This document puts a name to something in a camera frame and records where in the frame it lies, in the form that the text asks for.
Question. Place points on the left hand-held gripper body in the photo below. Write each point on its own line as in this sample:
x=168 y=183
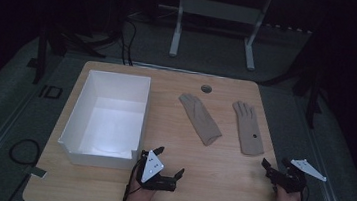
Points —
x=152 y=168

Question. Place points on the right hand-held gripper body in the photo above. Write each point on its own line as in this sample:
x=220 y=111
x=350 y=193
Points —
x=291 y=183

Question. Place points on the beige glove with black dot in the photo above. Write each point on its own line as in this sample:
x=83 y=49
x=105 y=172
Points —
x=250 y=128

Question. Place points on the white rectangular box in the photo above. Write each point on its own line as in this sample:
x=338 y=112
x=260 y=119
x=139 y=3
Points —
x=109 y=133

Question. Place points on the plain beige glove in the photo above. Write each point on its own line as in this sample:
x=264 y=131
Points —
x=202 y=120

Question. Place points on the person's left hand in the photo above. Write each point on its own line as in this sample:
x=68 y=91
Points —
x=139 y=195

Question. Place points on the black metal stand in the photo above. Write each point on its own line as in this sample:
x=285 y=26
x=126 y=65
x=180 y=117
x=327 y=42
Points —
x=313 y=94
x=41 y=52

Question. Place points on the round grey table grommet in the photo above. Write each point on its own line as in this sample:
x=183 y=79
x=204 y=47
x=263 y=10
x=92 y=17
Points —
x=206 y=89

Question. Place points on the grey tape piece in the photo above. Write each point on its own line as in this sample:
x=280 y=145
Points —
x=37 y=172

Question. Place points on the white metal desk frame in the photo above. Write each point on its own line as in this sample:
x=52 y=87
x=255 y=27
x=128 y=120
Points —
x=221 y=9

